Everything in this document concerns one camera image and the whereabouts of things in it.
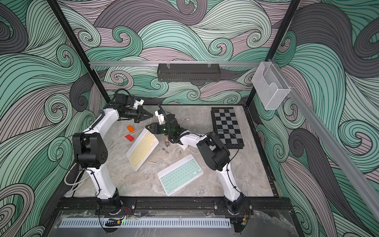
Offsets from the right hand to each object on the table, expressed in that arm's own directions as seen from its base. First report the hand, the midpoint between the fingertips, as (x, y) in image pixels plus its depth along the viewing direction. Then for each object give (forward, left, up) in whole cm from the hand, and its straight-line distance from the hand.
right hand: (148, 126), depth 88 cm
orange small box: (+8, +17, -13) cm, 23 cm away
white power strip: (-7, -21, -13) cm, 25 cm away
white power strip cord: (-29, +33, -10) cm, 45 cm away
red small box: (+1, +17, -15) cm, 22 cm away
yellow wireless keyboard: (-11, +4, -8) cm, 14 cm away
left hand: (+4, -3, +6) cm, 8 cm away
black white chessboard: (+10, -52, -12) cm, 54 cm away
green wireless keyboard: (-24, -19, -15) cm, 34 cm away
